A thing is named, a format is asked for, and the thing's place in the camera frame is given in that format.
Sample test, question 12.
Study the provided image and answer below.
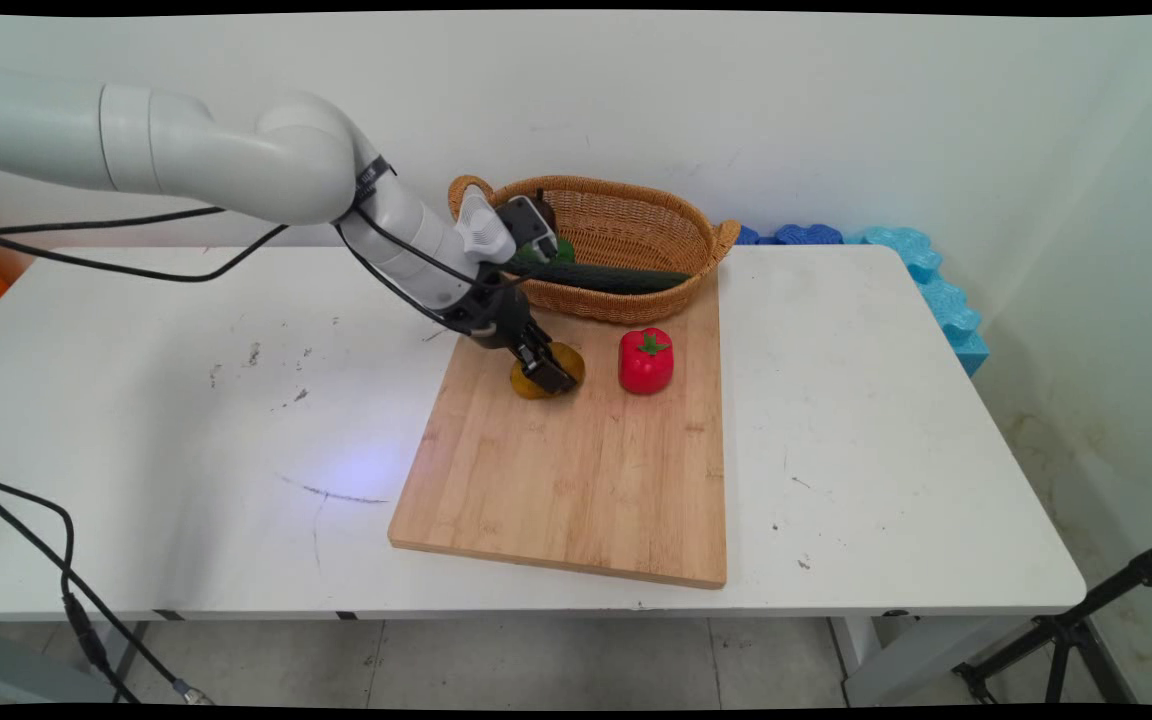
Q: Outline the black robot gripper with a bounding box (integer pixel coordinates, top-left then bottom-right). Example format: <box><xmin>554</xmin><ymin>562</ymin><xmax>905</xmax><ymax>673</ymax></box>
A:
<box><xmin>441</xmin><ymin>280</ymin><xmax>580</xmax><ymax>397</ymax></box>

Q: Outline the yellow toy bell pepper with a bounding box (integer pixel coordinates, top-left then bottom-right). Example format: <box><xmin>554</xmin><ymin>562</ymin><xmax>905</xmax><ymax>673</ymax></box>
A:
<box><xmin>510</xmin><ymin>341</ymin><xmax>586</xmax><ymax>401</ymax></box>

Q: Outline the red toy bell pepper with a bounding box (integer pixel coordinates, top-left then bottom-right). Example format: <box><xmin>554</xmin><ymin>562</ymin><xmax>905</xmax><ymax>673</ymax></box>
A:
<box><xmin>619</xmin><ymin>327</ymin><xmax>676</xmax><ymax>396</ymax></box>

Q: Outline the dark green toy cucumber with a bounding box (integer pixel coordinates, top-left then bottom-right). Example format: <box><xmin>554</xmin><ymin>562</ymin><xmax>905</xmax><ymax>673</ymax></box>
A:
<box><xmin>501</xmin><ymin>258</ymin><xmax>694</xmax><ymax>296</ymax></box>

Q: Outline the green toy bell pepper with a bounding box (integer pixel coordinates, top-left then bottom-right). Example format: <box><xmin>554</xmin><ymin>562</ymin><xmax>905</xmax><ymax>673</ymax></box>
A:
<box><xmin>516</xmin><ymin>236</ymin><xmax>577</xmax><ymax>266</ymax></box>

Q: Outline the wooden cutting board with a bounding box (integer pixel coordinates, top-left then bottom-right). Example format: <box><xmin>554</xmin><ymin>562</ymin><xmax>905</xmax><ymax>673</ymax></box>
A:
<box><xmin>388</xmin><ymin>268</ymin><xmax>729</xmax><ymax>591</ymax></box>

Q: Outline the white vented sensor box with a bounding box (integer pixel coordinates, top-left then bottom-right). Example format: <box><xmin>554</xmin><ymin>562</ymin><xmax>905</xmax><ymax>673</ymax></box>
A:
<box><xmin>454</xmin><ymin>189</ymin><xmax>518</xmax><ymax>267</ymax></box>

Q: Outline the woven wicker basket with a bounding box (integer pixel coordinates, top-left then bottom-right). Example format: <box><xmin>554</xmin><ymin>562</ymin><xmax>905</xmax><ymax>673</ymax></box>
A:
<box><xmin>448</xmin><ymin>175</ymin><xmax>742</xmax><ymax>326</ymax></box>

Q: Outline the light blue foam tile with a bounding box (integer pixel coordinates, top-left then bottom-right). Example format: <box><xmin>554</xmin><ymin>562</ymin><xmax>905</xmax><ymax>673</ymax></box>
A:
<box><xmin>844</xmin><ymin>226</ymin><xmax>944</xmax><ymax>285</ymax></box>
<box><xmin>918</xmin><ymin>278</ymin><xmax>983</xmax><ymax>339</ymax></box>
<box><xmin>946</xmin><ymin>328</ymin><xmax>990</xmax><ymax>378</ymax></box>

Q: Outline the white table leg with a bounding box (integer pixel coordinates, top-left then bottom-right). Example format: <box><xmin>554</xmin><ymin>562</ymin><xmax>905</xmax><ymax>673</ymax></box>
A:
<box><xmin>96</xmin><ymin>619</ymin><xmax>153</xmax><ymax>703</ymax></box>
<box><xmin>829</xmin><ymin>610</ymin><xmax>1037</xmax><ymax>707</ymax></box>

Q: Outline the black tripod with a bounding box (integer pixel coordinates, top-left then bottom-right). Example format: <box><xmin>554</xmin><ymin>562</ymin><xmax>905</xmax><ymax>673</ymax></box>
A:
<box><xmin>951</xmin><ymin>530</ymin><xmax>1152</xmax><ymax>706</ymax></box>

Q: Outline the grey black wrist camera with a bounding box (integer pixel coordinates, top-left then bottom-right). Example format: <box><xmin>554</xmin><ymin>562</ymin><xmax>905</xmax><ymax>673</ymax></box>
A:
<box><xmin>496</xmin><ymin>195</ymin><xmax>560</xmax><ymax>253</ymax></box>

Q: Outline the black velcro strap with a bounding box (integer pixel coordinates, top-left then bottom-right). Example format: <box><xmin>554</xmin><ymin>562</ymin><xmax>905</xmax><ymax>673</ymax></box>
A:
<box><xmin>352</xmin><ymin>156</ymin><xmax>398</xmax><ymax>203</ymax></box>

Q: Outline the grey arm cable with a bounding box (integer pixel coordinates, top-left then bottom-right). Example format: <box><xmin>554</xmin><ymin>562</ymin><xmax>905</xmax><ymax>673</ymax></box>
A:
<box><xmin>0</xmin><ymin>222</ymin><xmax>482</xmax><ymax>333</ymax></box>

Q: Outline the black camera cable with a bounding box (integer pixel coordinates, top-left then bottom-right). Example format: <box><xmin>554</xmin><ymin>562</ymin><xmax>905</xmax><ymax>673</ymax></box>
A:
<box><xmin>0</xmin><ymin>205</ymin><xmax>497</xmax><ymax>291</ymax></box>

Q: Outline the black hanging cable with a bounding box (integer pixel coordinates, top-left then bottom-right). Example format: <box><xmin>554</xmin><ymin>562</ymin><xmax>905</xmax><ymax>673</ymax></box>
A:
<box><xmin>0</xmin><ymin>471</ymin><xmax>215</xmax><ymax>707</ymax></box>

